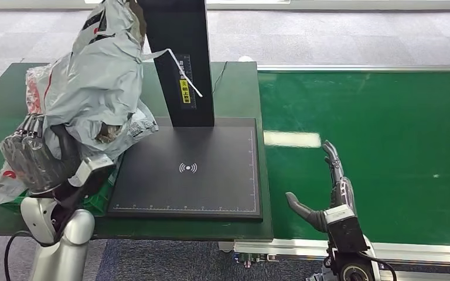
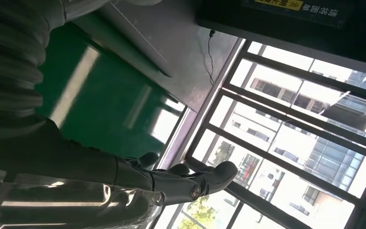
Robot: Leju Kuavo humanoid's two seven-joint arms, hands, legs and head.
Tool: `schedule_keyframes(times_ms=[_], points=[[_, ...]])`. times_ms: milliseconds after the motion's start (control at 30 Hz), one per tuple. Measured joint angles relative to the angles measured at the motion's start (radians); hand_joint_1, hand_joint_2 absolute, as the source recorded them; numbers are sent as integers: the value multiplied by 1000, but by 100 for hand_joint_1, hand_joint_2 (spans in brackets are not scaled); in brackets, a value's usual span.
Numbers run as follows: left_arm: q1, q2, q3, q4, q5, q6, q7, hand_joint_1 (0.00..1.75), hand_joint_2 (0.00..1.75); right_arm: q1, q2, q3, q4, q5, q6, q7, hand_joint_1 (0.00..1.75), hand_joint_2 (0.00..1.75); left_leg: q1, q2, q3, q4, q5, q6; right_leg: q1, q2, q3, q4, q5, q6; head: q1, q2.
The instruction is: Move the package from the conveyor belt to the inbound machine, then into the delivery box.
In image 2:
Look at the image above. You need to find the green conveyor belt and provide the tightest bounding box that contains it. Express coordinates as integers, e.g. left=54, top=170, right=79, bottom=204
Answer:
left=34, top=20, right=187, bottom=159

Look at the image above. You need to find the black scanner pad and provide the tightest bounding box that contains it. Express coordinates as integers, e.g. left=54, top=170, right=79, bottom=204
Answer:
left=72, top=0, right=203, bottom=79

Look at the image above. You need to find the black scanner column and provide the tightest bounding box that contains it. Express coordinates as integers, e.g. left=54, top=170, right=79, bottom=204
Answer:
left=197, top=0, right=366, bottom=79

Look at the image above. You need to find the column label with yellow sticker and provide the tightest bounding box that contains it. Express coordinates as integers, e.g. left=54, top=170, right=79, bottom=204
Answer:
left=254, top=0, right=341, bottom=19

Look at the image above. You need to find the aluminium conveyor frame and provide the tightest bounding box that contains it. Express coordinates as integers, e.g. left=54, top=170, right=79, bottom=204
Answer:
left=152, top=105, right=204, bottom=172

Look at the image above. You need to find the thin black cable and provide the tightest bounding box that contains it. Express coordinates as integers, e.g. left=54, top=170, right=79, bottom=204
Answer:
left=207, top=29, right=216, bottom=86

